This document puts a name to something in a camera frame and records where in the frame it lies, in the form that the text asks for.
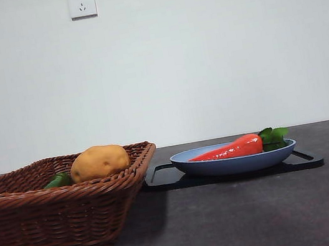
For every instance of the orange carrot with green leaves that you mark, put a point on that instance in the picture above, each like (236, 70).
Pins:
(235, 150)

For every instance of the blue round plate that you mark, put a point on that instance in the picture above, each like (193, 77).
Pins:
(231, 165)

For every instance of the black flat tray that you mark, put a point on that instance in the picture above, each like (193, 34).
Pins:
(168, 182)

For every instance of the yellow-brown potato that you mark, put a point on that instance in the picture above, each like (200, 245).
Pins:
(101, 162)

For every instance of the green pepper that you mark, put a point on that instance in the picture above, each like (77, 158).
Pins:
(56, 181)

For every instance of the brown wicker basket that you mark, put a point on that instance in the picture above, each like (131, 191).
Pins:
(57, 219)

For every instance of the white wall socket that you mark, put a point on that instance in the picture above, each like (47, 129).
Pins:
(82, 3)

